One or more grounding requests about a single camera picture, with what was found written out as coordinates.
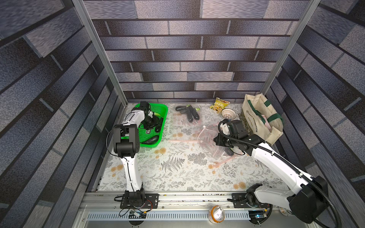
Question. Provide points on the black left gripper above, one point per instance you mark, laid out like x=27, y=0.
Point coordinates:
x=157, y=122

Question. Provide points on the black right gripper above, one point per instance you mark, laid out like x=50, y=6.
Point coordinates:
x=221, y=140

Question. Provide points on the eggplant with stem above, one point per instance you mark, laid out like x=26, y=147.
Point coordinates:
x=180, y=108

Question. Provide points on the clear pink-dotted zip-top bag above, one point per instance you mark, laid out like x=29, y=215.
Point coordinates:
x=181, y=118

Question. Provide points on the long eggplant stem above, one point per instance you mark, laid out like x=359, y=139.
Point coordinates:
x=189, y=115

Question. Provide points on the large eggplant front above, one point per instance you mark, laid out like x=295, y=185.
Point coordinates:
x=194, y=113

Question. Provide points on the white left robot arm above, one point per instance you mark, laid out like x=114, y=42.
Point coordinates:
x=126, y=145

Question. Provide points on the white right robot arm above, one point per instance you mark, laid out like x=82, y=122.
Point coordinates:
x=307, y=196

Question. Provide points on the green plastic basket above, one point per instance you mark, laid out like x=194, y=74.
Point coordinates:
x=154, y=134

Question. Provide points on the small patterned bowl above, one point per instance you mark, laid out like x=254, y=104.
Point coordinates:
x=228, y=114

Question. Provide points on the yellow snack packet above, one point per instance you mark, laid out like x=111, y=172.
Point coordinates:
x=219, y=105

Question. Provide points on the floral patterned table mat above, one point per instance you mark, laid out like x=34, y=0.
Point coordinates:
x=163, y=168

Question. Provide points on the tape roll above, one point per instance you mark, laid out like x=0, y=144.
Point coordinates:
x=216, y=214

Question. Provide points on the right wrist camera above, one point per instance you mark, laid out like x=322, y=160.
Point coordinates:
x=225, y=129

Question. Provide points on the beige tote bag green handles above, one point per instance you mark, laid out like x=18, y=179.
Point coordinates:
x=262, y=118

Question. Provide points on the aluminium frame post right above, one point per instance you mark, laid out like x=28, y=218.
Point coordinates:
x=307, y=14

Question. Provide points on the aluminium frame post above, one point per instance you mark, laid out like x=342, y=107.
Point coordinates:
x=307, y=14
x=90, y=28

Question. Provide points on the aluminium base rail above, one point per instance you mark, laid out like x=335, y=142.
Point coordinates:
x=174, y=210

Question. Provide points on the aluminium frame post left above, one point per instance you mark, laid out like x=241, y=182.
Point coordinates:
x=90, y=28

